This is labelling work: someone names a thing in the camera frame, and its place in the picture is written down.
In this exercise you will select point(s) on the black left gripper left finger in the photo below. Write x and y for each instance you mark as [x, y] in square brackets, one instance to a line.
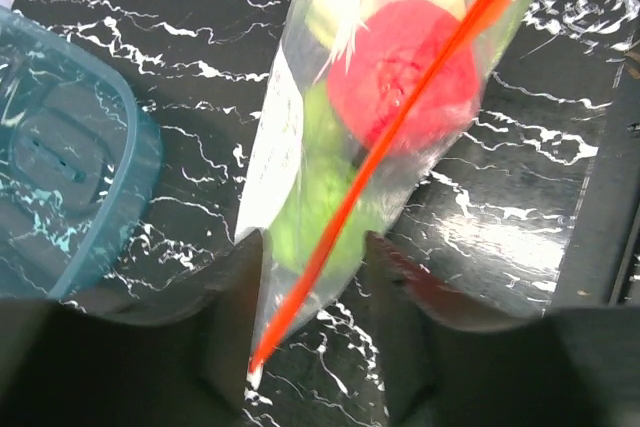
[176, 358]

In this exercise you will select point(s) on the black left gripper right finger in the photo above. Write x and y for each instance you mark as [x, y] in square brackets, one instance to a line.
[449, 359]

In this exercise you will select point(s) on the clear zip top bag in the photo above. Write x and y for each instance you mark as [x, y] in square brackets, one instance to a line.
[288, 300]

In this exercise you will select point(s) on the red fake tomato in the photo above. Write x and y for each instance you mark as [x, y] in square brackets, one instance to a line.
[393, 51]

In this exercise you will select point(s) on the green fake lettuce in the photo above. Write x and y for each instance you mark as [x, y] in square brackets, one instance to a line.
[324, 177]

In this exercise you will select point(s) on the teal plastic container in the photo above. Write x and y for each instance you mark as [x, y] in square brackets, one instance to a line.
[79, 161]

